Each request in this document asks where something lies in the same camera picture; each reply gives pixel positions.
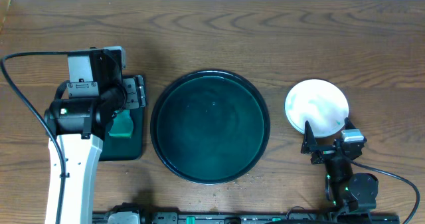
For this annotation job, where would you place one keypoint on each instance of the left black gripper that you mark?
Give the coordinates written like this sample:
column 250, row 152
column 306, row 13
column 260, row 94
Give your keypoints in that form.
column 133, row 93

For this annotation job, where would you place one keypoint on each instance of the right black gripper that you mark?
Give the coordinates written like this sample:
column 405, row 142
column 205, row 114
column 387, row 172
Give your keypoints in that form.
column 323, row 151

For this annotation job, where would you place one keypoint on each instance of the white plate top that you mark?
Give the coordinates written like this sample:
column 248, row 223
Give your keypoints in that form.
column 318, row 102

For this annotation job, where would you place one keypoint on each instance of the green yellow sponge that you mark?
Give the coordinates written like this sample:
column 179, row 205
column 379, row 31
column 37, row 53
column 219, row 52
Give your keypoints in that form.
column 122, row 126

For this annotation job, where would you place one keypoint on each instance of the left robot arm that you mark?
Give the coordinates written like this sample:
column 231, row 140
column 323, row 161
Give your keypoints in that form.
column 97, row 115

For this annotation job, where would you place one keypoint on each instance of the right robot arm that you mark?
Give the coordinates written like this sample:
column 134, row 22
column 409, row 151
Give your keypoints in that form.
column 354, row 194

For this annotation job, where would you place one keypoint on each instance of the black rectangular water tray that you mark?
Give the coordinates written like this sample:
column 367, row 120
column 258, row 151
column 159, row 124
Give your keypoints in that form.
column 124, row 149

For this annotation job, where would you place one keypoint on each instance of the black round tray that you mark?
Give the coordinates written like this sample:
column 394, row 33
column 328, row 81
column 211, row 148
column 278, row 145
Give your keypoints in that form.
column 210, row 126

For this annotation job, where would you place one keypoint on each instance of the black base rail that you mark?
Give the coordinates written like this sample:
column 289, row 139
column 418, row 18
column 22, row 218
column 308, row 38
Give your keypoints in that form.
column 134, row 213

